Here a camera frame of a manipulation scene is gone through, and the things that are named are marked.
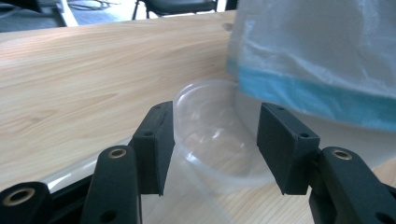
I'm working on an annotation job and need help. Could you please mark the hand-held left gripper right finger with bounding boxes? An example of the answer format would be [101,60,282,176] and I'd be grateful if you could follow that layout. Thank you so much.
[256,103,321,196]

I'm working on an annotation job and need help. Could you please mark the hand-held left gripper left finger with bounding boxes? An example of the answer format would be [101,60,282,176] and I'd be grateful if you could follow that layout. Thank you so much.
[128,100,177,197]

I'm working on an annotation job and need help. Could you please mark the clear plastic bowl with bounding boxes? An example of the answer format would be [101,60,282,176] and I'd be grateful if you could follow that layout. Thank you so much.
[172,78,276,194]

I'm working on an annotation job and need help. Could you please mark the grey lidded trash bin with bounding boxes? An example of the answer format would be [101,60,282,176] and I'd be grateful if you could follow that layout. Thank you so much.
[233,89,396,171]

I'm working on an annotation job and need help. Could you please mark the white blue-banded trash bag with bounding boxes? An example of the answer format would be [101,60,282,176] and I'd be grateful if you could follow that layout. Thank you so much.
[225,0,396,133]

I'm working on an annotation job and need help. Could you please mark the black folding chair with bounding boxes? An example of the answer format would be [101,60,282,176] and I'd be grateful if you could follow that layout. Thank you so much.
[132,0,219,21]

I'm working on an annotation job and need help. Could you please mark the white desk frame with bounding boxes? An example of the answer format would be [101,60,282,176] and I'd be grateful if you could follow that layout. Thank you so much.
[39,0,79,28]

